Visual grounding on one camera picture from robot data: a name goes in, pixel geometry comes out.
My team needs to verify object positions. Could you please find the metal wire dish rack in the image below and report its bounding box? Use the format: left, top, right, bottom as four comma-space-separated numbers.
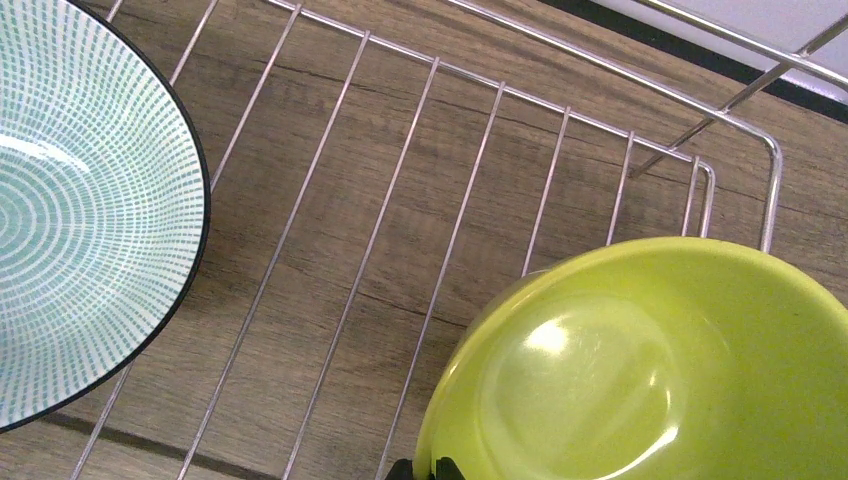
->
66, 0, 848, 480

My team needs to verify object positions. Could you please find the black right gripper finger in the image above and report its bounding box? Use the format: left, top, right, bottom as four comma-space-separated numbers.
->
385, 457, 464, 480

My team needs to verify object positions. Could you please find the pale green glass bowl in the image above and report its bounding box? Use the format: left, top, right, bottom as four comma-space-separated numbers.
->
1, 1, 211, 432

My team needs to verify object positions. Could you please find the yellow green bowl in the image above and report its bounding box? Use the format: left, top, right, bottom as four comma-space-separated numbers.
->
413, 237, 847, 479

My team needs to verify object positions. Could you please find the black aluminium frame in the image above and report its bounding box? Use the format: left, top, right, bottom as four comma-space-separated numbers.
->
542, 0, 847, 125

